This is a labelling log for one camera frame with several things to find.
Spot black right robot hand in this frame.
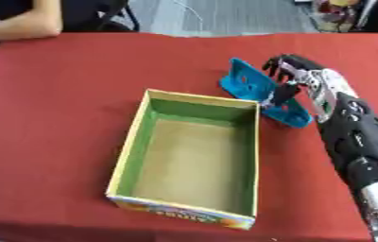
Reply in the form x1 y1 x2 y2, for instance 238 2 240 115
260 53 328 108

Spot blue plastic angled stand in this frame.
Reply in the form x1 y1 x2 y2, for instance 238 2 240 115
216 57 315 130

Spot open cardboard box green inside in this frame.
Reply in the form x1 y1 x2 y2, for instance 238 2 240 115
104 88 262 231

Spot colourful bag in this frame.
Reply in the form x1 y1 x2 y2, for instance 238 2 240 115
313 0 365 33

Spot black chair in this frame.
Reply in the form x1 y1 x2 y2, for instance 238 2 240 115
94 0 143 32

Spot person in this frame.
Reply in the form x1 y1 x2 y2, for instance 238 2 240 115
0 0 116 61

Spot white cable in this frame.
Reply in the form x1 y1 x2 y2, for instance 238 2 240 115
172 0 206 32

